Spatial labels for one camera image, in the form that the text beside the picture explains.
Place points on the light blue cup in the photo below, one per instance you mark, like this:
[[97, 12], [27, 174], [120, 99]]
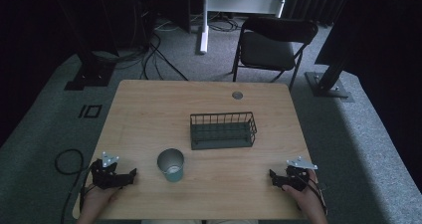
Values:
[[170, 164]]

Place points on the white metal desk frame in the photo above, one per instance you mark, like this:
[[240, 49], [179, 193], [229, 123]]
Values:
[[232, 8]]

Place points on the black metal stand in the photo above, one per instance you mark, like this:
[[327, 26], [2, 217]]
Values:
[[91, 63], [330, 78]]

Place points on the black folding chair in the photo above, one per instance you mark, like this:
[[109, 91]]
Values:
[[270, 46]]

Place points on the person's left hand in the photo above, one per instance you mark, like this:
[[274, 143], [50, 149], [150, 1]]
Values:
[[96, 200]]

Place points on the person's right hand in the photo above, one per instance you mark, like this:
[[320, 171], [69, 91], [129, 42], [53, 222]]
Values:
[[308, 200]]

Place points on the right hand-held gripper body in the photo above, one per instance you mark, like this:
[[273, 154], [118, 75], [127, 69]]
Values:
[[297, 176]]

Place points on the grey table grommet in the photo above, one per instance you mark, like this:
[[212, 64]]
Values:
[[237, 95]]

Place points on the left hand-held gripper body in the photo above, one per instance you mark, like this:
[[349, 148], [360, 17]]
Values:
[[105, 175]]

